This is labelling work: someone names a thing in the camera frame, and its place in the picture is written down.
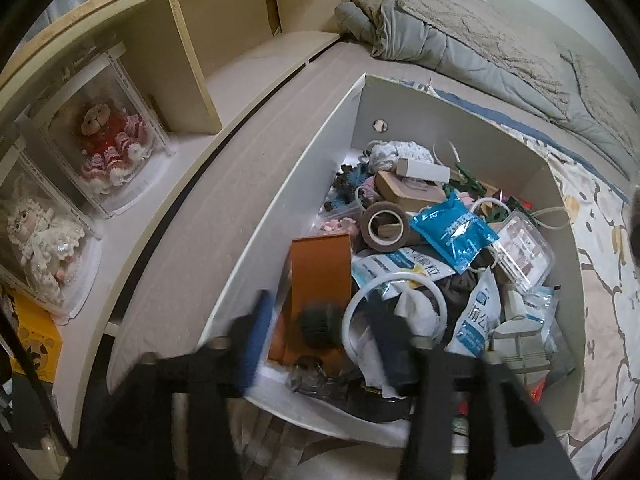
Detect brown tape roll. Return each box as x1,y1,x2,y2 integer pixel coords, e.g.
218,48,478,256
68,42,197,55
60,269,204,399
361,201,412,252

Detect black round item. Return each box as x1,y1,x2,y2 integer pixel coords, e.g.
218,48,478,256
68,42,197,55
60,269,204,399
350,380,416,423

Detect clear plastic case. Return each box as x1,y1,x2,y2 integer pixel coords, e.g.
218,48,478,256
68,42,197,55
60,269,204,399
492,210,557,295

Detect white plastic bag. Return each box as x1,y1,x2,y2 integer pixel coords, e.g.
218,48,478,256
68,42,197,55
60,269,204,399
395,287,446,341

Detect beige fleece blanket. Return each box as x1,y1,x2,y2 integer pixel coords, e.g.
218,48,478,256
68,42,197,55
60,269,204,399
400,0,573,111
570,50,633,171

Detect long wooden shelf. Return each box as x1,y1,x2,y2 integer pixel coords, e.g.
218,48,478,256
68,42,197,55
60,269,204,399
0,0,363,441

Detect small white box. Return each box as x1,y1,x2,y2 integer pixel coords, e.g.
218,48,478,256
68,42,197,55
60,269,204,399
397,158,449,184

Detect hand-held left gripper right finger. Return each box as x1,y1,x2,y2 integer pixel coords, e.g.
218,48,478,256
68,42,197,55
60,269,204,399
369,307,581,480

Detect clear plastic piece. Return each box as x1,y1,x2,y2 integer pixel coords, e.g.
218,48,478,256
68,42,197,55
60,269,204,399
287,355,351,401

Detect brown kraft box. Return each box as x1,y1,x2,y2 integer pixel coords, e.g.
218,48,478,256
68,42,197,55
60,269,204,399
375,170,447,212

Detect grey quilt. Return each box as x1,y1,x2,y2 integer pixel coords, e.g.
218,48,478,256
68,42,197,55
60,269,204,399
334,0,636,186

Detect dark cloth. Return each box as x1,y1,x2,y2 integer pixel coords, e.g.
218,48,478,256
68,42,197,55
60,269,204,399
435,260,488,311

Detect blue foil packet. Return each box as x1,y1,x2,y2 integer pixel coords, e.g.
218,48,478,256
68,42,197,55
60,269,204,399
410,191,501,276

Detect bear doll in clear case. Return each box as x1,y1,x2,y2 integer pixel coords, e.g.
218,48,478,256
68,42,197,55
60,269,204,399
30,42,178,218

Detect orange leather case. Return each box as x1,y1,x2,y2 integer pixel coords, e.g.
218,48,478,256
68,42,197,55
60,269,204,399
267,234,353,367

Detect pink small items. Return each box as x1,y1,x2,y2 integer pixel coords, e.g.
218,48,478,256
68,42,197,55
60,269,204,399
317,217,361,236

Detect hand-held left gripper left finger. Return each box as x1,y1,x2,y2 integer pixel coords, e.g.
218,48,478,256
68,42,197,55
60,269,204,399
65,289,277,480

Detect beige plug adapter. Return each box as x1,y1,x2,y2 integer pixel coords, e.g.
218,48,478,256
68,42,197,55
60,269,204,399
492,282,551,376

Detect white crocheted item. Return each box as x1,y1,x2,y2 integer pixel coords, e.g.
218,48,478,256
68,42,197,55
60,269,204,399
369,140,435,170

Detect red packet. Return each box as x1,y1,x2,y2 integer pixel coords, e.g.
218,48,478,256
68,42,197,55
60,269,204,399
525,377,548,406

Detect teal knitted item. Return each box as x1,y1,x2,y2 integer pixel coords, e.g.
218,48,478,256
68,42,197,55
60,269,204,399
345,167,371,191

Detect white storage box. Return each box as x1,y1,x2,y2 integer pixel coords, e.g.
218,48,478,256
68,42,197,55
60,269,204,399
200,72,586,453

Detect white plastic ring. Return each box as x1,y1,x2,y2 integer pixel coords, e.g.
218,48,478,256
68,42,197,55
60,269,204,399
341,267,449,361

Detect black cable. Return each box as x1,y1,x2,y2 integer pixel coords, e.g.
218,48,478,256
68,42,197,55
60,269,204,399
0,305,76,461

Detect cartoon printed blanket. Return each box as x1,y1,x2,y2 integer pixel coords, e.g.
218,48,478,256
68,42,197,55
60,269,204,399
400,77,640,480

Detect yellow cardboard carton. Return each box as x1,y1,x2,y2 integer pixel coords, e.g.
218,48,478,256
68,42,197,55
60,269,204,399
0,287,65,386

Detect white cord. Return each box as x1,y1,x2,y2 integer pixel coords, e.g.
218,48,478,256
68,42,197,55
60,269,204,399
432,141,463,166
530,205,571,231

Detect white doll in clear case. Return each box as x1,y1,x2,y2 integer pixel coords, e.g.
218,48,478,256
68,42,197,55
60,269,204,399
0,130,103,323

